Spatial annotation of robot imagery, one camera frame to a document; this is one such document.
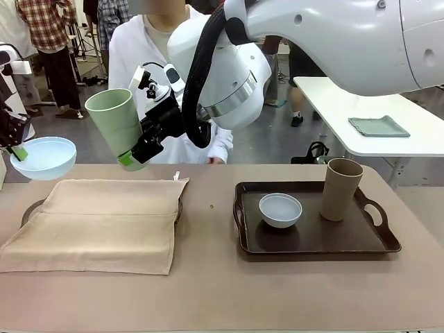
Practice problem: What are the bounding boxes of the bystander in white shirt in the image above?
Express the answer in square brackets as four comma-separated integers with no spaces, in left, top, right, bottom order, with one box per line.
[0,0,40,60]

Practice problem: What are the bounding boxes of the light green tall cup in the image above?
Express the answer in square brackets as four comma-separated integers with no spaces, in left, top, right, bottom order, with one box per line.
[85,88,148,173]

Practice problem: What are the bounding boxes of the dark brown plastic tray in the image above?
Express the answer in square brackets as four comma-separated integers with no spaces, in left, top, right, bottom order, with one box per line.
[21,198,184,230]
[234,180,402,262]

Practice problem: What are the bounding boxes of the bystander in black shorts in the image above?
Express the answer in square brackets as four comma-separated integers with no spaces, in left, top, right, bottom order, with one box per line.
[263,34,329,128]

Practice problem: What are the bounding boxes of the black bag with straps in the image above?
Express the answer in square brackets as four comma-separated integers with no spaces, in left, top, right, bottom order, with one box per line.
[290,141,330,165]

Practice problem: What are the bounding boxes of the bystander in blue plaid shirt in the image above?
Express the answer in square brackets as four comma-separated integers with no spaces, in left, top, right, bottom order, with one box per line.
[97,0,116,53]

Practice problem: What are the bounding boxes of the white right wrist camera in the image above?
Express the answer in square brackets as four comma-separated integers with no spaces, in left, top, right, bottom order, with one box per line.
[129,64,161,103]

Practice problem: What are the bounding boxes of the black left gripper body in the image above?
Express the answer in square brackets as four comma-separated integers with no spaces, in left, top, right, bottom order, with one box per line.
[0,103,28,149]

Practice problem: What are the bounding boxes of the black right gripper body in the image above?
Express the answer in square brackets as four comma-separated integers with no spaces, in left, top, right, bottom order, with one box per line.
[138,93,185,146]

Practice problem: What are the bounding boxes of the black braided cable bundle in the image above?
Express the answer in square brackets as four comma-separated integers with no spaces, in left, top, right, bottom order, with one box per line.
[181,2,251,150]

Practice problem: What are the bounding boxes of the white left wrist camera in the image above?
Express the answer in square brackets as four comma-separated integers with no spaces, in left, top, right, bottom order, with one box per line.
[0,51,33,76]

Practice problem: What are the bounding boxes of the light blue bowl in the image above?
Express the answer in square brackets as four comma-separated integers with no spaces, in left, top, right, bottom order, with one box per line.
[9,136,77,182]

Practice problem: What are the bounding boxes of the beige cloth mat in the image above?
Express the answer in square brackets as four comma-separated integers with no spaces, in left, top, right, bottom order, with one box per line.
[0,171,191,276]

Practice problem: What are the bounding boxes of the grey-green cloth mat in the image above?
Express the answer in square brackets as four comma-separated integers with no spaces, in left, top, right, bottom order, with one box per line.
[348,114,411,139]

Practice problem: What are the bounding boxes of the white bowl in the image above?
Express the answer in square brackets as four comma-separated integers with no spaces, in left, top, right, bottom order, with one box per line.
[258,193,303,230]

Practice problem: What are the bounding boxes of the black tripod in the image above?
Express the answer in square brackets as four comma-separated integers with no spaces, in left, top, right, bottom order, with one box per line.
[68,24,105,87]

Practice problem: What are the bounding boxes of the white side table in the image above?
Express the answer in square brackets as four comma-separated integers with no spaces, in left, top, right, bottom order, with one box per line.
[293,76,444,190]

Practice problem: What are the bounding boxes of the person in white hoodie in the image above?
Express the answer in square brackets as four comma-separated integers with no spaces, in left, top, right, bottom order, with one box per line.
[108,3,234,165]

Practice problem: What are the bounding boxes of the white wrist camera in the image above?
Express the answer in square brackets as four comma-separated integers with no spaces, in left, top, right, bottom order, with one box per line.
[129,64,161,103]
[0,51,33,76]

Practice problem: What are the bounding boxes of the brown tall cup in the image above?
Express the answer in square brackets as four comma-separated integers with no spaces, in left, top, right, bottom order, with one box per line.
[319,157,364,223]

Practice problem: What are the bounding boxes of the bystander in red plaid shirt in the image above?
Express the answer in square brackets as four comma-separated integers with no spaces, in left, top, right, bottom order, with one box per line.
[15,0,84,120]

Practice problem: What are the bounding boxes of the thin black right camera cable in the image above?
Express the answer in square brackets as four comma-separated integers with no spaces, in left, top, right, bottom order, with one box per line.
[141,61,171,74]

